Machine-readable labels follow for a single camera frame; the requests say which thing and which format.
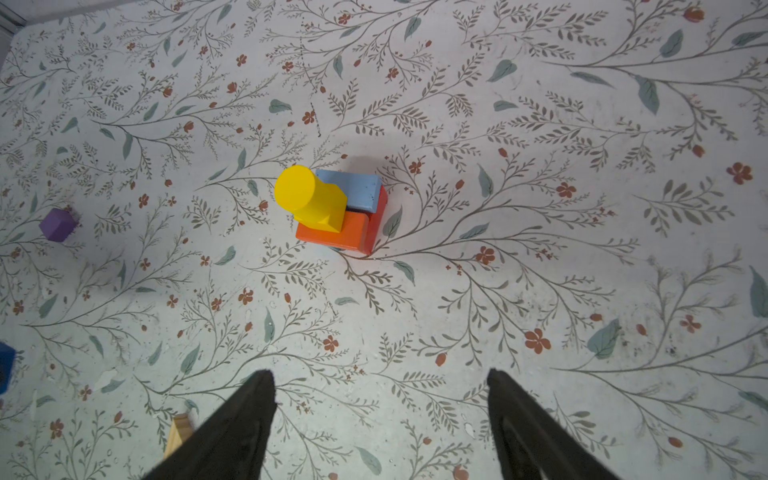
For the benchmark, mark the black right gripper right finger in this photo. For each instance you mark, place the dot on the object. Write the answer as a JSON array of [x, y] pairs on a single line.
[[529, 443]]

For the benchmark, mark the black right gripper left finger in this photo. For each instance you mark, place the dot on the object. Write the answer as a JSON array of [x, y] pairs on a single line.
[[232, 442]]

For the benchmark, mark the orange wood rectangular block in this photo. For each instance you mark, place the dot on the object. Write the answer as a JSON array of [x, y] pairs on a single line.
[[351, 237]]

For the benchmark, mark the dark blue wood cube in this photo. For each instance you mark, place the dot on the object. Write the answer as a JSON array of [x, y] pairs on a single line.
[[7, 359]]

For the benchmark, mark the large yellow wood cube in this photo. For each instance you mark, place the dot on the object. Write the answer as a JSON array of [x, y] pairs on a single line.
[[321, 206]]

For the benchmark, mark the purple wood cube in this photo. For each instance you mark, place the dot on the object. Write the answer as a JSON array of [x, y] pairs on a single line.
[[57, 225]]

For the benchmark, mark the light blue wood block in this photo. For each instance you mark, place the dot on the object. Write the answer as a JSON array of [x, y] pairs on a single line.
[[363, 191]]

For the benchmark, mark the red wood rectangular block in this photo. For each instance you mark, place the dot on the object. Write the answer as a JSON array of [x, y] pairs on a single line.
[[374, 222]]

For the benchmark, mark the yellow wood cylinder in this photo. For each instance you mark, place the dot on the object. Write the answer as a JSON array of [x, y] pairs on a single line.
[[295, 188]]

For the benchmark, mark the natural wood triangle block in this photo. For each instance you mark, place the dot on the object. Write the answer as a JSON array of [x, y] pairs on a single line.
[[181, 429]]

